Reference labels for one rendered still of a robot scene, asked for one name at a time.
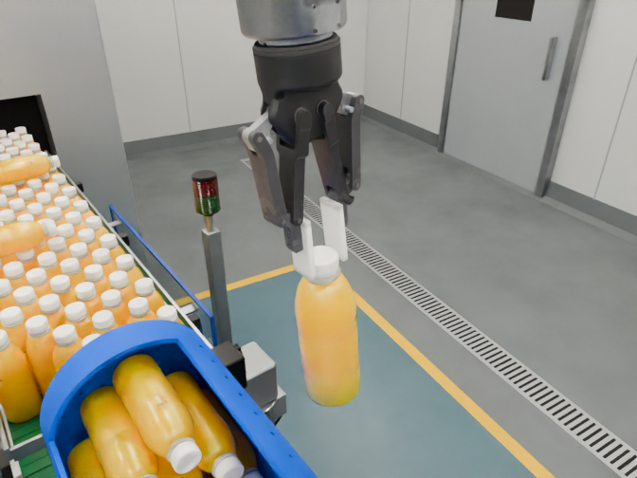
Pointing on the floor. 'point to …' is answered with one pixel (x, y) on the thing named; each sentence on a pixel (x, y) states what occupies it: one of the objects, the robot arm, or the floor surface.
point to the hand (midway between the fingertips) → (318, 239)
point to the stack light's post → (212, 246)
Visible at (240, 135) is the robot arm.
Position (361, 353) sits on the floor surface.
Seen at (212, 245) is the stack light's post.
